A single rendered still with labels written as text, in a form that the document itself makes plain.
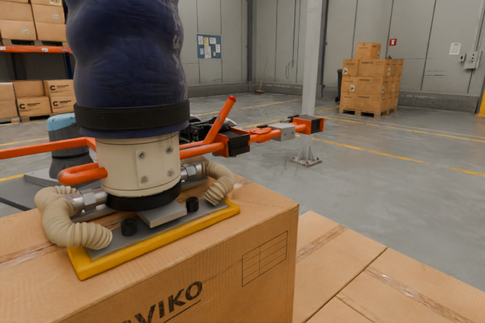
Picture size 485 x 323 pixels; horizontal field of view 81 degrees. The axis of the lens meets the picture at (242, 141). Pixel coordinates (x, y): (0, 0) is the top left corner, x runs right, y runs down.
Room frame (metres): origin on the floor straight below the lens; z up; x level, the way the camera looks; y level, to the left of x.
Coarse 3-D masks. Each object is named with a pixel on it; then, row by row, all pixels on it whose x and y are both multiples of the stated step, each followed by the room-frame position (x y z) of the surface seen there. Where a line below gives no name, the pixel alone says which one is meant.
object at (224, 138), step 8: (224, 128) 0.81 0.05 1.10; (232, 128) 0.81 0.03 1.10; (216, 136) 0.74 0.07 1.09; (224, 136) 0.71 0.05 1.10; (232, 136) 0.75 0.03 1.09; (240, 136) 0.73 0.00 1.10; (248, 136) 0.75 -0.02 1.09; (224, 144) 0.71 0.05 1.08; (232, 144) 0.72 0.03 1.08; (240, 144) 0.74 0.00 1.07; (248, 144) 0.76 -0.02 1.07; (216, 152) 0.74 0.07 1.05; (224, 152) 0.71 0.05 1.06; (232, 152) 0.71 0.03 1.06; (240, 152) 0.73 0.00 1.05
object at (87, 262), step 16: (192, 208) 0.56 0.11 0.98; (208, 208) 0.58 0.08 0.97; (224, 208) 0.59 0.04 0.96; (128, 224) 0.47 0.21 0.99; (144, 224) 0.51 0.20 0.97; (160, 224) 0.51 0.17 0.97; (176, 224) 0.51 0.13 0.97; (192, 224) 0.52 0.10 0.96; (208, 224) 0.54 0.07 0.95; (112, 240) 0.46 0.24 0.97; (128, 240) 0.46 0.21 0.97; (144, 240) 0.47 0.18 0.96; (160, 240) 0.47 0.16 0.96; (80, 256) 0.42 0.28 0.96; (96, 256) 0.41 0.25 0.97; (112, 256) 0.42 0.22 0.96; (128, 256) 0.43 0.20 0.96; (80, 272) 0.38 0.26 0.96; (96, 272) 0.40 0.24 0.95
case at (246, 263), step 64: (192, 192) 0.72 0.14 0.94; (256, 192) 0.72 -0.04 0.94; (0, 256) 0.45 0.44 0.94; (64, 256) 0.45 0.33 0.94; (192, 256) 0.45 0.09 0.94; (256, 256) 0.56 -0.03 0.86; (0, 320) 0.31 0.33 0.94; (64, 320) 0.32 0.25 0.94; (128, 320) 0.37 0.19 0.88; (192, 320) 0.45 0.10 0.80; (256, 320) 0.56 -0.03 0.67
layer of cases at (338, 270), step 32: (320, 224) 1.20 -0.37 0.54; (320, 256) 0.97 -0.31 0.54; (352, 256) 0.97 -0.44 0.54; (384, 256) 0.97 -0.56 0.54; (320, 288) 0.80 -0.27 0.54; (352, 288) 0.80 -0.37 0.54; (384, 288) 0.80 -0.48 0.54; (416, 288) 0.80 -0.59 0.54; (448, 288) 0.80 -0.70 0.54; (320, 320) 0.68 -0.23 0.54; (352, 320) 0.68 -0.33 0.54; (384, 320) 0.68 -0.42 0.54; (416, 320) 0.68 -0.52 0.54; (448, 320) 0.68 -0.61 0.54; (480, 320) 0.68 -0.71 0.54
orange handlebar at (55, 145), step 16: (256, 128) 0.86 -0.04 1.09; (304, 128) 0.93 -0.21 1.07; (48, 144) 0.70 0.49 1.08; (64, 144) 0.72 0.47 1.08; (80, 144) 0.75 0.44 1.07; (192, 144) 0.70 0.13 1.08; (208, 144) 0.70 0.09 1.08; (64, 176) 0.49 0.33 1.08; (80, 176) 0.50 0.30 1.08; (96, 176) 0.51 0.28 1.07
